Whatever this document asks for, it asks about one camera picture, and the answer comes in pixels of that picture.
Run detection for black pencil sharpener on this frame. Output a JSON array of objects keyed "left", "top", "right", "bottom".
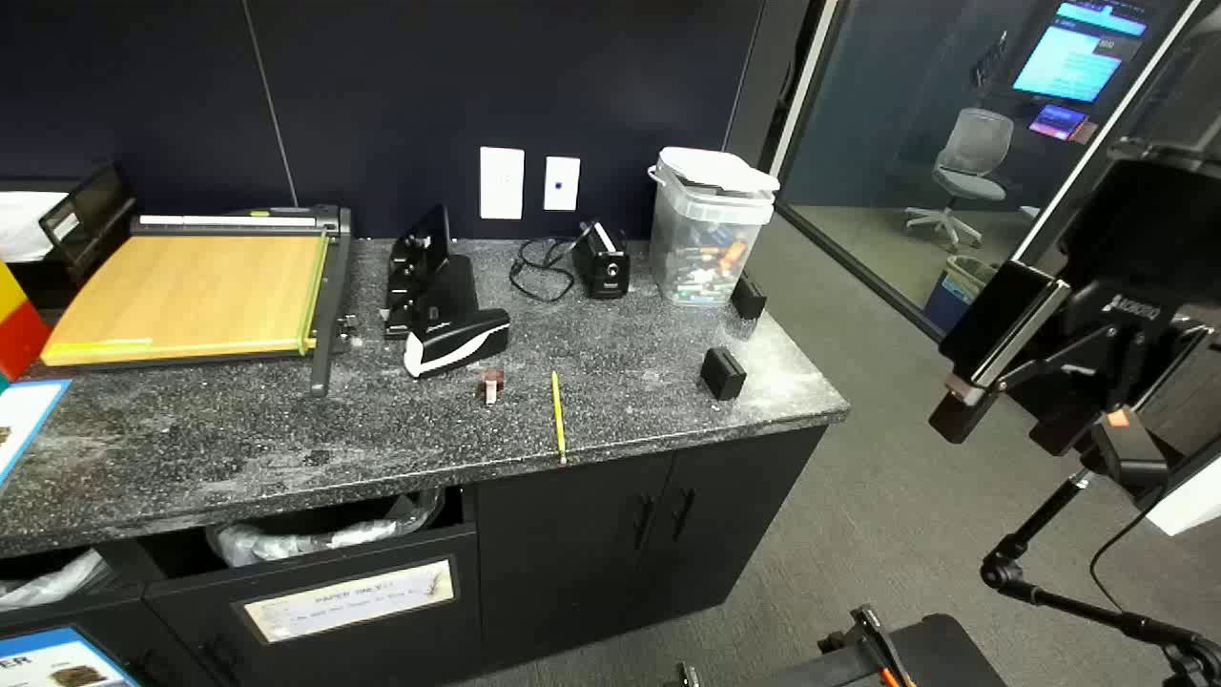
[{"left": 567, "top": 218, "right": 632, "bottom": 300}]

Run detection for yellow pencil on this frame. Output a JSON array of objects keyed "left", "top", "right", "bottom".
[{"left": 546, "top": 367, "right": 572, "bottom": 466}]

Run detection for small black box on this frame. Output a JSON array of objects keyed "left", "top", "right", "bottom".
[
  {"left": 697, "top": 344, "right": 753, "bottom": 404},
  {"left": 730, "top": 274, "right": 769, "bottom": 320}
]

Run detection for clear plastic lidded container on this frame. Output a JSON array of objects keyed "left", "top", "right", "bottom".
[{"left": 643, "top": 145, "right": 781, "bottom": 308}]

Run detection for black counter cabinet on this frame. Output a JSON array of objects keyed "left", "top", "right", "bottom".
[{"left": 0, "top": 425, "right": 830, "bottom": 687}]

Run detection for blue bin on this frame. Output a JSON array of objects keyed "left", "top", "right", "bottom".
[{"left": 923, "top": 260, "right": 988, "bottom": 335}]

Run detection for white drawer label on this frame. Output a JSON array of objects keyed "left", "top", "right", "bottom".
[{"left": 240, "top": 557, "right": 459, "bottom": 645}]

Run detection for clear trash bag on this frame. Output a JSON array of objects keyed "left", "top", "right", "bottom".
[
  {"left": 0, "top": 547, "right": 113, "bottom": 613},
  {"left": 207, "top": 488, "right": 449, "bottom": 568}
]

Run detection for white office chair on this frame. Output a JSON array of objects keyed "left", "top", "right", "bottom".
[{"left": 904, "top": 103, "right": 1020, "bottom": 251}]

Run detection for wooden paper cutter board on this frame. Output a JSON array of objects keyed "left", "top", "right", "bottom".
[{"left": 36, "top": 206, "right": 359, "bottom": 396}]

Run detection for small purple screen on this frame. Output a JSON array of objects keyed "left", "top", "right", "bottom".
[{"left": 1028, "top": 103, "right": 1095, "bottom": 145}]

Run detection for black box with orange label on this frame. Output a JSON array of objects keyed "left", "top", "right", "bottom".
[{"left": 1089, "top": 404, "right": 1170, "bottom": 495}]

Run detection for black paper tray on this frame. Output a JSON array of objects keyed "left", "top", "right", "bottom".
[{"left": 36, "top": 161, "right": 139, "bottom": 290}]

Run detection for bright blue monitor screen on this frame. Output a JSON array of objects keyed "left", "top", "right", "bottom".
[{"left": 1010, "top": 0, "right": 1155, "bottom": 108}]

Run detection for red and yellow object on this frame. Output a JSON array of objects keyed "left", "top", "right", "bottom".
[{"left": 0, "top": 260, "right": 55, "bottom": 383}]

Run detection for blue bordered paper sheet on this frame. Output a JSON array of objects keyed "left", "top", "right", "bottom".
[{"left": 0, "top": 373, "right": 72, "bottom": 488}]

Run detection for white paper stack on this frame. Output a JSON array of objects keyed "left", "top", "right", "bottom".
[{"left": 0, "top": 189, "right": 72, "bottom": 267}]

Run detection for black power cord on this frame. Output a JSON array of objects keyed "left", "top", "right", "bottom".
[{"left": 506, "top": 232, "right": 582, "bottom": 304}]

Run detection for white wall data plate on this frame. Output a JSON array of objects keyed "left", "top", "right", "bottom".
[{"left": 543, "top": 154, "right": 582, "bottom": 218}]

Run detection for white wall power outlet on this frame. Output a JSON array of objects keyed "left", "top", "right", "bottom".
[{"left": 477, "top": 141, "right": 526, "bottom": 227}]

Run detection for black case with orange straps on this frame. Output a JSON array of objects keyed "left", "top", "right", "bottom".
[{"left": 670, "top": 605, "right": 1008, "bottom": 687}]

